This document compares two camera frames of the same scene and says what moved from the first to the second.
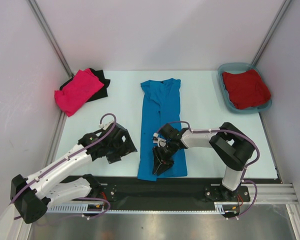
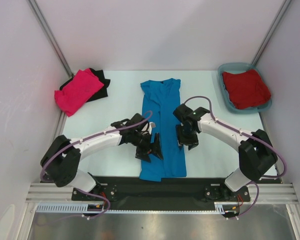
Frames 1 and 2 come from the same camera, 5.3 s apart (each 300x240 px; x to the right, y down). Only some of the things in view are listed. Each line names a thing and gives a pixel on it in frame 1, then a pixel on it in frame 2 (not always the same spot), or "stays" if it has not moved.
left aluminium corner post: [48, 31] stays
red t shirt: [246, 90] stays
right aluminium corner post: [271, 32] stays
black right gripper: [158, 166] → [192, 142]
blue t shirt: [161, 105] stays
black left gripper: [126, 147] → [154, 148]
